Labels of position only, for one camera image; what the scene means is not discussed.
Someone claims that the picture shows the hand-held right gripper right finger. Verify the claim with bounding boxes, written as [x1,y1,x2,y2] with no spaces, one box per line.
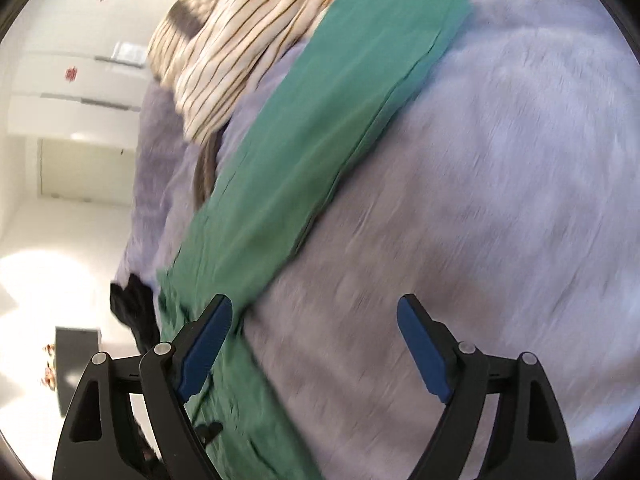
[396,294,574,480]

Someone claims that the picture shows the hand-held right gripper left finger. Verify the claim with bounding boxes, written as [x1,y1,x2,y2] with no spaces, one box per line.
[52,294,234,480]

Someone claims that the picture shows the green pants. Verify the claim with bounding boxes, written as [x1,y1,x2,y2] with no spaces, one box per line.
[156,0,473,480]

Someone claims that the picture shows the black cloth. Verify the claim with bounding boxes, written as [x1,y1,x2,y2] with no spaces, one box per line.
[109,274,163,358]

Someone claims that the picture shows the grey box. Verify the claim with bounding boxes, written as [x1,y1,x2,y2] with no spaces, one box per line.
[54,326,102,418]

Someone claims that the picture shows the cream striped cloth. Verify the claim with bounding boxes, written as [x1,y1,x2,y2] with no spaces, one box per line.
[147,0,428,145]

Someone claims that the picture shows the white wardrobe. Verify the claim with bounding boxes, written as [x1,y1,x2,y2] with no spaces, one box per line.
[0,0,187,157]

